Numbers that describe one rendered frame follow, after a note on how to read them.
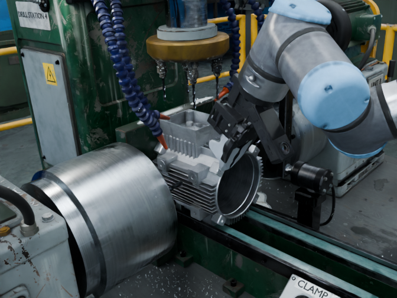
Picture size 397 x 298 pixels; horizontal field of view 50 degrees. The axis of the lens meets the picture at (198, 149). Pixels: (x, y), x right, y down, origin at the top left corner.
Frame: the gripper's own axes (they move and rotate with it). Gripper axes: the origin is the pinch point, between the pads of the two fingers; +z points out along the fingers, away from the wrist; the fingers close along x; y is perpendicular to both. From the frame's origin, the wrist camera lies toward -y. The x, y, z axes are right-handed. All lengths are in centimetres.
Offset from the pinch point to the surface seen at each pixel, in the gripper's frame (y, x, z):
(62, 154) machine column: 37.3, 12.4, 27.3
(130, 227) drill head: -0.9, 25.7, 0.6
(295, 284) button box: -25.3, 20.0, -13.6
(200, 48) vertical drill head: 18.3, -1.7, -16.6
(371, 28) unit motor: 10, -65, -17
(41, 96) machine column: 50, 12, 17
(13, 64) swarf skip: 325, -127, 244
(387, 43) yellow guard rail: 42, -236, 42
